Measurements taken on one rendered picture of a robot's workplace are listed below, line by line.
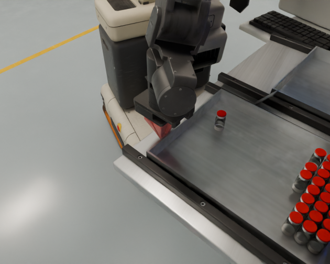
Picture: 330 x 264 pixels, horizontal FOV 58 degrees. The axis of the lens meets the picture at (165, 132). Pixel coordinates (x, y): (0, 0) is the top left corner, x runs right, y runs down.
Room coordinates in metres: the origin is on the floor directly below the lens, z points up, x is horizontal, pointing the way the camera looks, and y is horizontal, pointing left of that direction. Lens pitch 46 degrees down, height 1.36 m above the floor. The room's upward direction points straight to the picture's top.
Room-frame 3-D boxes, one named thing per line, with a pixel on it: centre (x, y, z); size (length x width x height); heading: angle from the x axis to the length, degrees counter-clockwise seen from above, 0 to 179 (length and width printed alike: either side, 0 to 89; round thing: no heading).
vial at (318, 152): (0.36, -0.29, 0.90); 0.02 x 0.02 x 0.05
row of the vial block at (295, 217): (0.29, -0.26, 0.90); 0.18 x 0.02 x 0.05; 139
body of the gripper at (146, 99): (0.42, 0.00, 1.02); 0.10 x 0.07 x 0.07; 49
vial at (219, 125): (0.47, -0.12, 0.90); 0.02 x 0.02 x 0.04
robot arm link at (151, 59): (0.42, 0.00, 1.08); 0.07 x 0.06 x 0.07; 12
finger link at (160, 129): (0.43, 0.01, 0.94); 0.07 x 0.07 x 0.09; 49
